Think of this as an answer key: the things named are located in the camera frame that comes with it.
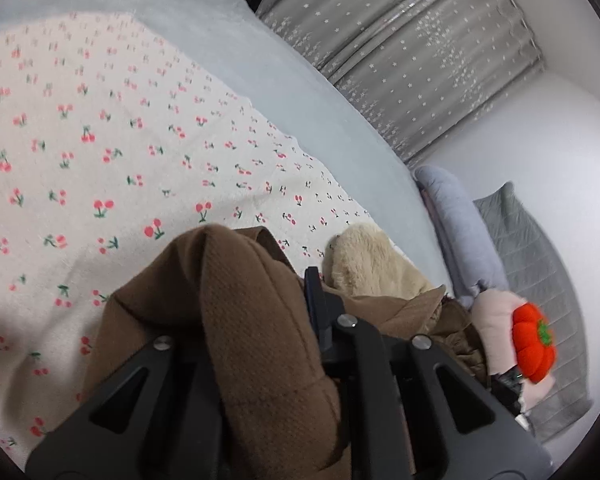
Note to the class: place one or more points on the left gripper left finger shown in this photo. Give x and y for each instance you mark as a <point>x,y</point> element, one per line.
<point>157,416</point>

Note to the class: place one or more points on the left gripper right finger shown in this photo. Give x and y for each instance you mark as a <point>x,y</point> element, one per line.
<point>409,410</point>

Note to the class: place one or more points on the brown coat with fur collar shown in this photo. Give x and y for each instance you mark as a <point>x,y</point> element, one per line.
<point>235,301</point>

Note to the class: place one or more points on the pink pillow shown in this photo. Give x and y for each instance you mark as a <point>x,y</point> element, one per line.
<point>491,315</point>

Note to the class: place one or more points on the orange pumpkin plush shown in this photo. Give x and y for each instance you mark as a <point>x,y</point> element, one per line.
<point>533,342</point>

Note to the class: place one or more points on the grey quilted headboard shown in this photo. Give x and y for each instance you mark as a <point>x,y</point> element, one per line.
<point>536,272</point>

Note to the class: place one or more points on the folded light blue blanket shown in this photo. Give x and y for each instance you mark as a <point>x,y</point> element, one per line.
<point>468,250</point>

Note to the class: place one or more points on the cherry print bed sheet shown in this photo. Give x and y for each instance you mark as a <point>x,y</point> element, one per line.
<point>112,143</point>

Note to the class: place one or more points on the grey dotted curtain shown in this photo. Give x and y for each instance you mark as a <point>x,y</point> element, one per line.
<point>416,70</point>

